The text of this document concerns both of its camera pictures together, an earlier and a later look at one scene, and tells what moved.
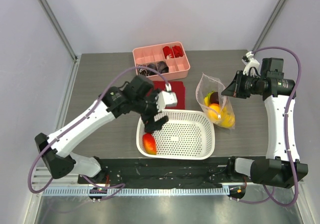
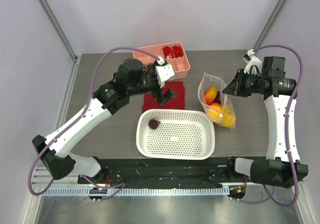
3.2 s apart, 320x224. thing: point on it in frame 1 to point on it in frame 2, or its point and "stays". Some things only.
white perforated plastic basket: [188, 134] stays
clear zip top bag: [216, 105] stays
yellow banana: [206, 98] to [228, 112]
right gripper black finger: [231, 90] stays
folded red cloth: [177, 87] stays
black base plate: [136, 172] stays
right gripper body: [238, 85] stays
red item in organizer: [167, 51] stays
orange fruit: [214, 112] stays
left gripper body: [149, 109] to [153, 87]
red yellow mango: [149, 143] to [210, 94]
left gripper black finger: [156, 123] to [169, 95]
